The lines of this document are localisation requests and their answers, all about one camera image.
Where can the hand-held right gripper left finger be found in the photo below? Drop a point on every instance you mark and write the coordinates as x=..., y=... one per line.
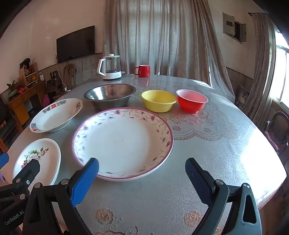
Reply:
x=87, y=180

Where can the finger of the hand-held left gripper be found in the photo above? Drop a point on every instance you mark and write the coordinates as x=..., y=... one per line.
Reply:
x=3, y=160
x=30, y=168

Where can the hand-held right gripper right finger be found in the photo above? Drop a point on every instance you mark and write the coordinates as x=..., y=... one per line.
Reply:
x=196, y=178

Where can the oval rose print plate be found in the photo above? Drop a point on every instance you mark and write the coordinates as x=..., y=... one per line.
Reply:
x=46, y=158

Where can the large pink-rimmed floral plate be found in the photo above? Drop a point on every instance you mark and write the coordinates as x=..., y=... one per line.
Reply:
x=122, y=140

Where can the scalloped white floral plate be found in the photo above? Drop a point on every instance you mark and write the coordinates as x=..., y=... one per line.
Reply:
x=54, y=115

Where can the red plastic bowl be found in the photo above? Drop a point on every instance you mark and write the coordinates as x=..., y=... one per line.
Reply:
x=192, y=104

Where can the yellow plastic bowl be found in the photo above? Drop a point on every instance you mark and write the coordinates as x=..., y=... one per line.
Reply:
x=158, y=101

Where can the stainless steel bowl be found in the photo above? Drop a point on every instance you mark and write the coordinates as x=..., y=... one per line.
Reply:
x=108, y=95

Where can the black sofa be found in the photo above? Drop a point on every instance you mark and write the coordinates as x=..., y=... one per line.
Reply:
x=4, y=122

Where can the wooden cabinet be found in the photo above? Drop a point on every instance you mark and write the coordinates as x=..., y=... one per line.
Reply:
x=20, y=106

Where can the pink bag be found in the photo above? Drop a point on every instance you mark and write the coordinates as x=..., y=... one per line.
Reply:
x=46, y=99

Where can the green potted plant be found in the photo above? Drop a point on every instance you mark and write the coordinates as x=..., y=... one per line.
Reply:
x=11, y=87

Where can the white power strip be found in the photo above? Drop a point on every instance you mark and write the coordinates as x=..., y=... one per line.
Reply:
x=66, y=89

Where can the wooden shelf box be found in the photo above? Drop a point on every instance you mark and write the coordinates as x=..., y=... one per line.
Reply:
x=30, y=76

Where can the leaning decorated board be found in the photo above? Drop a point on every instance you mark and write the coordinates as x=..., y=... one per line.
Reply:
x=242, y=93

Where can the dark chair with pink cloth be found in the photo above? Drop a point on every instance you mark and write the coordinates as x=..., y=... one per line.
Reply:
x=280, y=126

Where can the wooden chair back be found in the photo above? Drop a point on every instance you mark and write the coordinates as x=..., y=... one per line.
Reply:
x=68, y=72

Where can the white glass electric kettle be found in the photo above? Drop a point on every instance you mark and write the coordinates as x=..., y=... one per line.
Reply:
x=110, y=69

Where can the red mug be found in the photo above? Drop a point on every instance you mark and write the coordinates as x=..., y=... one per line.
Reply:
x=144, y=71

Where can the narrow beige curtain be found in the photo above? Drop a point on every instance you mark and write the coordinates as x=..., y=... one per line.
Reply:
x=262, y=67

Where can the window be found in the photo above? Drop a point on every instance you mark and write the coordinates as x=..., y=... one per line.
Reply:
x=282, y=74

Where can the wide beige curtain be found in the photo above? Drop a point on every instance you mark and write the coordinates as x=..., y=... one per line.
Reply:
x=169, y=34

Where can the grey electrical panel box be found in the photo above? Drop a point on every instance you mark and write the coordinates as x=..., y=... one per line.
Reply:
x=228, y=23

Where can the black wall television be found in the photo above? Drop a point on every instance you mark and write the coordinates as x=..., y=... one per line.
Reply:
x=75, y=44

